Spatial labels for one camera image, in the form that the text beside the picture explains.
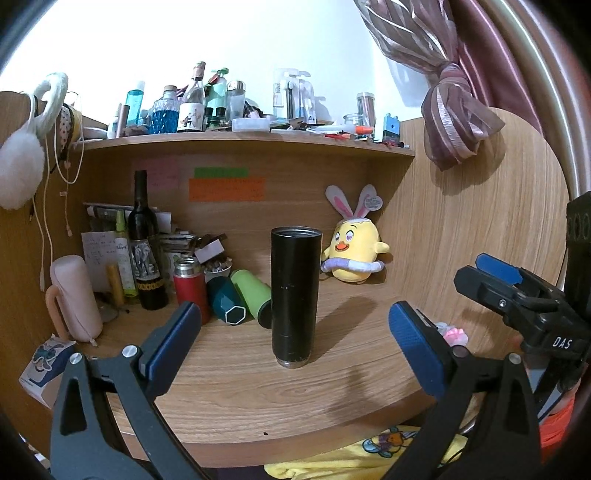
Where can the yellow chick plush toy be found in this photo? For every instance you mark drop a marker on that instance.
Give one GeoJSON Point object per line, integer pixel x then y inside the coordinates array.
{"type": "Point", "coordinates": [353, 251]}

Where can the yellow printed cloth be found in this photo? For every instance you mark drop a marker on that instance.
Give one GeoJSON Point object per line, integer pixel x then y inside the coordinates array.
{"type": "Point", "coordinates": [369, 458]}

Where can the blue small box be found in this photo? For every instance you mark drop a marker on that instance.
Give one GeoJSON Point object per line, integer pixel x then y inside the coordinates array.
{"type": "Point", "coordinates": [391, 129]}

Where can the pink sticky note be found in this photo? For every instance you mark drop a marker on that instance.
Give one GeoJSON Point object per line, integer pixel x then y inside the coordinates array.
{"type": "Point", "coordinates": [162, 173]}

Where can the teal cup lying down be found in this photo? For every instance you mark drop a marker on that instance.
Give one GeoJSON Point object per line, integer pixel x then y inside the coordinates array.
{"type": "Point", "coordinates": [225, 301]}

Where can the pink small toy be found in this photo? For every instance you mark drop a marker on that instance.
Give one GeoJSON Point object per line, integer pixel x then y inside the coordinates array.
{"type": "Point", "coordinates": [453, 335]}

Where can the white blue tissue box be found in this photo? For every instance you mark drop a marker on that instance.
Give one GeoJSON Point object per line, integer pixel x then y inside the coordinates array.
{"type": "Point", "coordinates": [42, 376]}

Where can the wooden shelf board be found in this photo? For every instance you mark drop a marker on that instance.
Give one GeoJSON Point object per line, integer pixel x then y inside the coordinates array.
{"type": "Point", "coordinates": [231, 142]}

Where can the green cup lying down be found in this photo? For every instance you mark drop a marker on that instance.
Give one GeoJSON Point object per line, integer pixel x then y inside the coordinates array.
{"type": "Point", "coordinates": [256, 294]}

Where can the orange sticky note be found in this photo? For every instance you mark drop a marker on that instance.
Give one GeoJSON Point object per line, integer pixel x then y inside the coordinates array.
{"type": "Point", "coordinates": [249, 189]}

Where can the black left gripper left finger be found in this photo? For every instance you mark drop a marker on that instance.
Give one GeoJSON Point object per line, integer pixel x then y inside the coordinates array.
{"type": "Point", "coordinates": [105, 421]}

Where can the red thermos bottle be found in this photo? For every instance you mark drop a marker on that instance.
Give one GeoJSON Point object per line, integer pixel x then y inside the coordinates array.
{"type": "Point", "coordinates": [189, 283]}

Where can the black cylindrical thermos cup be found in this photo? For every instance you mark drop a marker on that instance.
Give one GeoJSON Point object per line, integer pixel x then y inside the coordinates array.
{"type": "Point", "coordinates": [295, 261]}

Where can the light blue tall bottle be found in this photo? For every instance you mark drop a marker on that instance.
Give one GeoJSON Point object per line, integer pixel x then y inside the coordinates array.
{"type": "Point", "coordinates": [134, 98]}

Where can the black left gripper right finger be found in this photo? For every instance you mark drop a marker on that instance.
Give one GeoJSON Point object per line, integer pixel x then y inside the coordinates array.
{"type": "Point", "coordinates": [505, 442]}

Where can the green sticky note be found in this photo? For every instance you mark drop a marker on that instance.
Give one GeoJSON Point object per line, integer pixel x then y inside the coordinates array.
{"type": "Point", "coordinates": [216, 172]}

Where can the white labelled glass bottle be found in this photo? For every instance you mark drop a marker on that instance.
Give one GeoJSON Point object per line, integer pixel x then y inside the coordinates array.
{"type": "Point", "coordinates": [191, 110]}

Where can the pink curtain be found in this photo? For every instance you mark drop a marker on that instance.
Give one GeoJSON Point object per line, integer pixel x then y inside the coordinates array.
{"type": "Point", "coordinates": [470, 67]}

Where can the dark wine bottle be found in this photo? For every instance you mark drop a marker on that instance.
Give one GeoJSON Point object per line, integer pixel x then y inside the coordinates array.
{"type": "Point", "coordinates": [142, 230]}

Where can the white fluffy earmuffs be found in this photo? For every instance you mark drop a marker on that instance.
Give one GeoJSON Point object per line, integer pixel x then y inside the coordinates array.
{"type": "Point", "coordinates": [22, 156]}

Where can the blue glass bottle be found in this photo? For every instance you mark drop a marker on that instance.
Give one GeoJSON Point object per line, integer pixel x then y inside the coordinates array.
{"type": "Point", "coordinates": [164, 113]}

